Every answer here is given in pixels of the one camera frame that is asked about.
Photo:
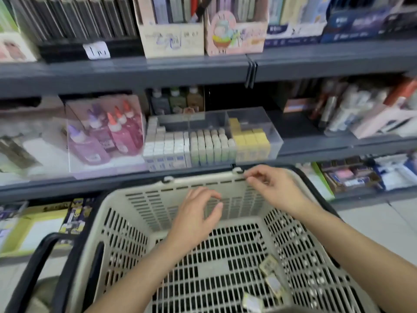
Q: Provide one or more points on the person's left hand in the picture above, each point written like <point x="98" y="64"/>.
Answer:
<point x="195" y="221"/>

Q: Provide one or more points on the person's right hand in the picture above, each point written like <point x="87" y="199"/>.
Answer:
<point x="280" y="189"/>

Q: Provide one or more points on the beige shopping basket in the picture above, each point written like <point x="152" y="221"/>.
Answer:
<point x="228" y="192"/>

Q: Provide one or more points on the yellow erasers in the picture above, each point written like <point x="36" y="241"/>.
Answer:
<point x="251" y="143"/>

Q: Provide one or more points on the row of white green erasers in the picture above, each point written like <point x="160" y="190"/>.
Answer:
<point x="212" y="146"/>

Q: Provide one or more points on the rows of white erasers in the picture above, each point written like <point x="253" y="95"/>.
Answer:
<point x="166" y="148"/>

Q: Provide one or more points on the grey store shelves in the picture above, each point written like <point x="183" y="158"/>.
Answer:
<point x="130" y="71"/>

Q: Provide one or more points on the person's right forearm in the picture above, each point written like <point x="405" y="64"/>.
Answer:
<point x="365" y="257"/>

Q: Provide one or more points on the person's left forearm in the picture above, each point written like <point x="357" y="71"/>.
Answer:
<point x="137" y="283"/>

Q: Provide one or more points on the pink glue display box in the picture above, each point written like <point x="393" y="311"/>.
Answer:
<point x="104" y="167"/>

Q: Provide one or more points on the blue white display box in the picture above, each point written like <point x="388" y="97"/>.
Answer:
<point x="293" y="30"/>

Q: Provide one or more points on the colourful pencil display box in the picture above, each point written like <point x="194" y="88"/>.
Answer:
<point x="236" y="35"/>

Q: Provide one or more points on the yellow empty display box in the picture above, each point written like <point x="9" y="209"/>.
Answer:
<point x="32" y="228"/>

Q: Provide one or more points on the white glue display box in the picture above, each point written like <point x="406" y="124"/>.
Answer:
<point x="32" y="153"/>

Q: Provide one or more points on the white pencil display box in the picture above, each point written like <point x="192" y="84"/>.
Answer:
<point x="171" y="39"/>

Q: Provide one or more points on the cartoon print display box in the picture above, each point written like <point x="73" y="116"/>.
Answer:
<point x="14" y="47"/>

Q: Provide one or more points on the clear plastic divider tray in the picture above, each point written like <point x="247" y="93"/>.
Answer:
<point x="270" y="130"/>

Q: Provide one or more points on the pink glue bottle orange cap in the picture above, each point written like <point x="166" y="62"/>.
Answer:
<point x="132" y="125"/>
<point x="122" y="137"/>
<point x="135" y="115"/>

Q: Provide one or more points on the dark blue yellow packets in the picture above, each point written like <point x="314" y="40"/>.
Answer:
<point x="77" y="218"/>

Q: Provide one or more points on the translucent glue bottle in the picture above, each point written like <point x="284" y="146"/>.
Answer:
<point x="195" y="99"/>
<point x="160" y="103"/>
<point x="178" y="101"/>

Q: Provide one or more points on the pink glue bottle purple cap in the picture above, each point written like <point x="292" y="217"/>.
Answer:
<point x="101" y="130"/>
<point x="87" y="148"/>

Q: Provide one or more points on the white price label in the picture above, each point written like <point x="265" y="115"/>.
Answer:
<point x="96" y="50"/>

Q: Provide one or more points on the black lead tube display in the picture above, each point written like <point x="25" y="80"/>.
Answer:
<point x="78" y="42"/>

